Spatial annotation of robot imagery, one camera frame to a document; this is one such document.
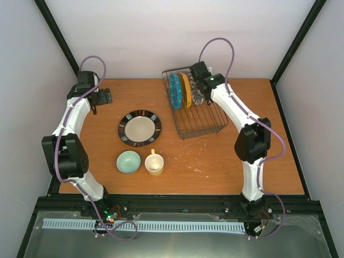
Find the white blue striped plate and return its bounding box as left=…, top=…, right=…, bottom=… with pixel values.
left=189, top=75, right=204, bottom=106

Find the orange polka dot plate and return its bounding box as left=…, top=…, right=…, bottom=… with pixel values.
left=179, top=73, right=192, bottom=109

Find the teal polka dot plate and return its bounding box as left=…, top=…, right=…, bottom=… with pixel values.
left=169, top=73, right=183, bottom=110

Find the dark wire dish rack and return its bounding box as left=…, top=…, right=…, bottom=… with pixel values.
left=162, top=67, right=228, bottom=140

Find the black bottom plate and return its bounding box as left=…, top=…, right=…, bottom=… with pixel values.
left=117, top=110, right=162, bottom=147

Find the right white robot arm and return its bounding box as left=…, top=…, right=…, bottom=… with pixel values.
left=190, top=61, right=271, bottom=216

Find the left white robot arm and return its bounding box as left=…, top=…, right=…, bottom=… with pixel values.
left=41, top=71, right=112, bottom=217

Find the light green ceramic bowl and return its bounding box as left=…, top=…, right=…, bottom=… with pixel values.
left=116, top=150, right=141, bottom=174

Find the cream yellow mug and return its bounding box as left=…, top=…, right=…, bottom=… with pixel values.
left=145, top=149, right=164, bottom=176

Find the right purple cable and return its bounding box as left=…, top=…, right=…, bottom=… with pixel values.
left=198, top=37, right=287, bottom=240

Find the purple cable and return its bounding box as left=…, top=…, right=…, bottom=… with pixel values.
left=53, top=55, right=138, bottom=240
left=198, top=37, right=287, bottom=240

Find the left black frame post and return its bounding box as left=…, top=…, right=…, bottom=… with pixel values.
left=34, top=0, right=80, bottom=76

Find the black frame post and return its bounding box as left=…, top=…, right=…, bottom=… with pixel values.
left=34, top=0, right=80, bottom=76
left=270, top=0, right=328, bottom=84

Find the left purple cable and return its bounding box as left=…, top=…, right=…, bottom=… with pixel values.
left=53, top=55, right=138, bottom=240

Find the light blue slotted cable duct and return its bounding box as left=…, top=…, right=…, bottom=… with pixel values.
left=41, top=218, right=245, bottom=234

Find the right black frame post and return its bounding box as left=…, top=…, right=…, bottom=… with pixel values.
left=270, top=0, right=328, bottom=84

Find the black aluminium frame base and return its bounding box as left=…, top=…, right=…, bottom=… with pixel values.
left=17, top=158, right=339, bottom=257

